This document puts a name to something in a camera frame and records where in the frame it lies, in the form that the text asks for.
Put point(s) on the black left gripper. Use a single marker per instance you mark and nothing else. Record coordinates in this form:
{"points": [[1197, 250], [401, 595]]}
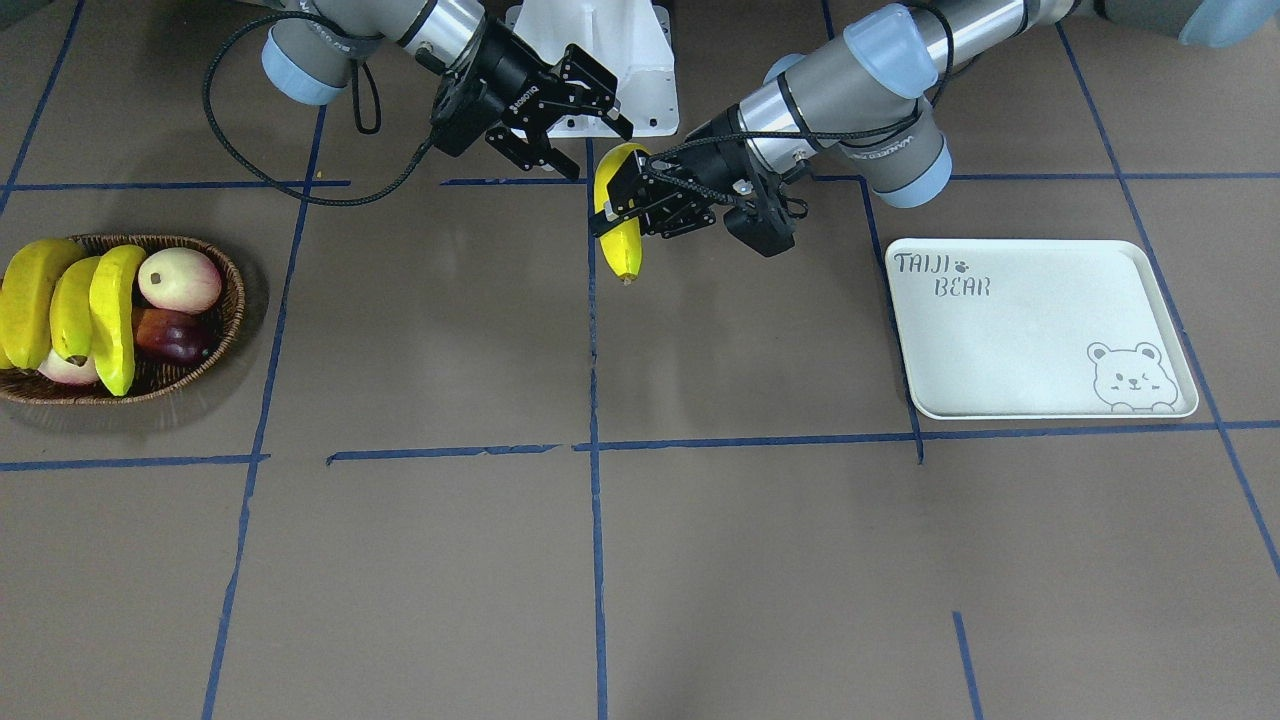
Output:
{"points": [[712, 164]]}

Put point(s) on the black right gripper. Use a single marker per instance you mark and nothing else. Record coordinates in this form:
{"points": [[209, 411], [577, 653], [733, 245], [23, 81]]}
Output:
{"points": [[503, 79]]}

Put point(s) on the large yellow banana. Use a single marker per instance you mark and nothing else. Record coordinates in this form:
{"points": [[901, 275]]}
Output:
{"points": [[28, 283]]}

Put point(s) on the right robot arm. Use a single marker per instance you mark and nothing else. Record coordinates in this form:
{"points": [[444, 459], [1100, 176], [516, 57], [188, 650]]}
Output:
{"points": [[314, 52]]}

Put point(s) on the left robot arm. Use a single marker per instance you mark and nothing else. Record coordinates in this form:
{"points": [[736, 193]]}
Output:
{"points": [[868, 93]]}

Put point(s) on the brown wicker basket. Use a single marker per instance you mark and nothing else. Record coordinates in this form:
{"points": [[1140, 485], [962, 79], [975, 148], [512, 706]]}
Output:
{"points": [[152, 379]]}

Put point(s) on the white bear tray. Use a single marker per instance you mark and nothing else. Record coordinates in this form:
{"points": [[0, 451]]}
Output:
{"points": [[1036, 329]]}

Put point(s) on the pale pink apple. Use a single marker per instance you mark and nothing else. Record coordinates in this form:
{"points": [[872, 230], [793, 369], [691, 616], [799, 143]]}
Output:
{"points": [[183, 280]]}

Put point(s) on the dark red mango fruit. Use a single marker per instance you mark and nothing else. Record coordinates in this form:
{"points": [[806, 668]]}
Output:
{"points": [[170, 337]]}

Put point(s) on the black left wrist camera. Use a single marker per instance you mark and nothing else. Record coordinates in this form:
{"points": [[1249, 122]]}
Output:
{"points": [[767, 221]]}

